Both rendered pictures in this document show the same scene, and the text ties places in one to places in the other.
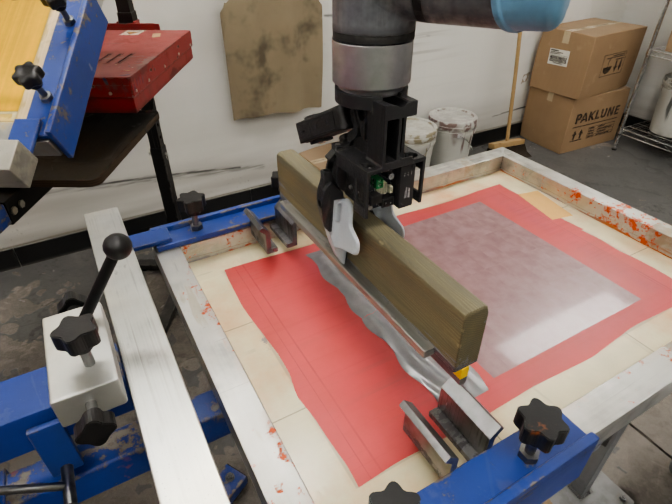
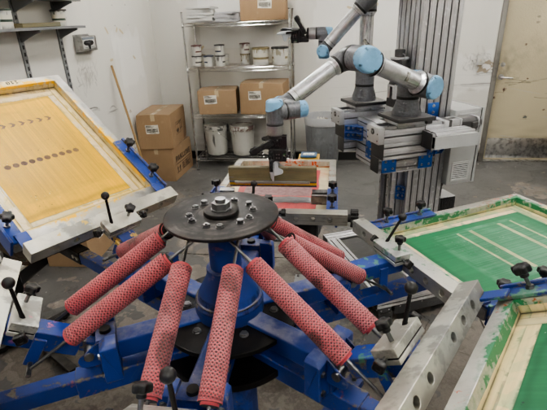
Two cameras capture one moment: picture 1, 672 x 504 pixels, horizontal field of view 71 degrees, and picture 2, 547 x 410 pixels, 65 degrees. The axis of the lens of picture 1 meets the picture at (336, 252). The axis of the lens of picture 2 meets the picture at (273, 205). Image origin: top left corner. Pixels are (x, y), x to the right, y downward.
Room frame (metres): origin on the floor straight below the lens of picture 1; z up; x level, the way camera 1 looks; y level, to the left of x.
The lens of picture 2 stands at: (-0.69, 1.45, 1.77)
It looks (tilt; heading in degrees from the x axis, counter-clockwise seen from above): 24 degrees down; 309
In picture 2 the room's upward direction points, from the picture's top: 2 degrees counter-clockwise
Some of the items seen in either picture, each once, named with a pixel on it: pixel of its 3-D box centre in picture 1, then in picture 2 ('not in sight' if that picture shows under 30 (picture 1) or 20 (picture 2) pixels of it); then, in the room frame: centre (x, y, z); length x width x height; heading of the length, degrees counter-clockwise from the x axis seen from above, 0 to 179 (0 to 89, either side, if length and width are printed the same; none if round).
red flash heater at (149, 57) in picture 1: (93, 64); not in sight; (1.48, 0.72, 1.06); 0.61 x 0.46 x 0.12; 0
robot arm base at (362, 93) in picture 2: not in sight; (364, 91); (0.59, -1.12, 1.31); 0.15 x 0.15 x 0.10
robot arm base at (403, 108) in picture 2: not in sight; (407, 104); (0.19, -0.83, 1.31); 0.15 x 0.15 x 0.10
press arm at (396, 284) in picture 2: not in sight; (404, 287); (-0.26, 0.20, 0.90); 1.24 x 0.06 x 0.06; 60
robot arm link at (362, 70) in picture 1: (374, 63); (275, 129); (0.47, -0.04, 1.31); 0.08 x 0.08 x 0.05
